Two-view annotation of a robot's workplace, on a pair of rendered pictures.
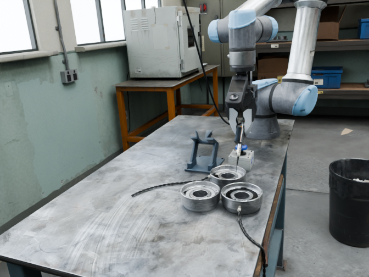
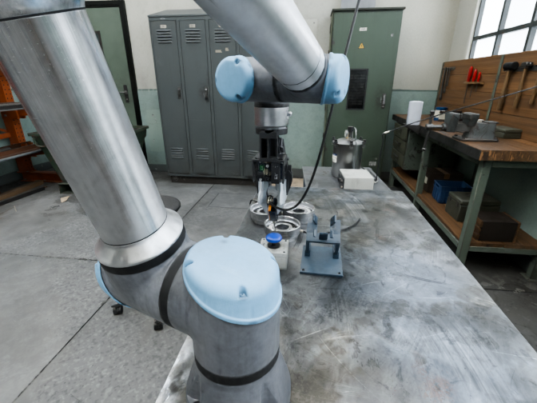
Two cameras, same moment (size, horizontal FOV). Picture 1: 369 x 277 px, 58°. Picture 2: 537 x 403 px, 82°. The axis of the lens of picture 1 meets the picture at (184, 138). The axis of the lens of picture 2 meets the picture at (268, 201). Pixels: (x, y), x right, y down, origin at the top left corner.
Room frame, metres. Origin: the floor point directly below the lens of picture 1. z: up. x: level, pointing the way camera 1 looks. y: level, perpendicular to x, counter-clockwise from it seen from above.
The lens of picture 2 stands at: (1.66, -0.37, 1.23)
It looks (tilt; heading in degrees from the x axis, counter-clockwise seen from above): 22 degrees down; 165
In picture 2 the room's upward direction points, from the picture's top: straight up
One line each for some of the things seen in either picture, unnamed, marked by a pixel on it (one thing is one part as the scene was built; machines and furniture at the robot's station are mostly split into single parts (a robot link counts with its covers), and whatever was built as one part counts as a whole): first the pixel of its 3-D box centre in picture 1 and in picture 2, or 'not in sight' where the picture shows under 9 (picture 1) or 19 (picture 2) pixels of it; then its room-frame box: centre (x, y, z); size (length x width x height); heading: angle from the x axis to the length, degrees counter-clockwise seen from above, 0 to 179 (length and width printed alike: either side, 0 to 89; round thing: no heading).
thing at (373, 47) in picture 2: not in sight; (356, 105); (-1.70, 1.61, 0.96); 0.73 x 0.34 x 1.92; 68
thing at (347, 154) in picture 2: not in sight; (351, 155); (0.13, 0.53, 0.83); 0.41 x 0.19 x 0.30; 162
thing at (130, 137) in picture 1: (175, 108); not in sight; (3.66, 0.07, 0.39); 1.50 x 0.62 x 0.78; 158
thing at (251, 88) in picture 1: (242, 86); (271, 154); (1.00, -0.19, 1.07); 0.09 x 0.08 x 0.12; 155
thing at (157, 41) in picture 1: (168, 43); not in sight; (3.46, 0.10, 1.10); 0.62 x 0.61 x 0.65; 158
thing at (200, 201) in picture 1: (200, 196); (298, 213); (0.79, -0.03, 0.82); 0.10 x 0.10 x 0.04
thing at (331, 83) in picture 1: (318, 77); not in sight; (4.14, -1.72, 0.56); 0.52 x 0.38 x 0.22; 65
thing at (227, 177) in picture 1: (228, 178); (282, 229); (0.89, -0.12, 0.82); 0.10 x 0.10 x 0.04
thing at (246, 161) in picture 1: (241, 159); (273, 253); (1.02, -0.19, 0.82); 0.08 x 0.07 x 0.05; 158
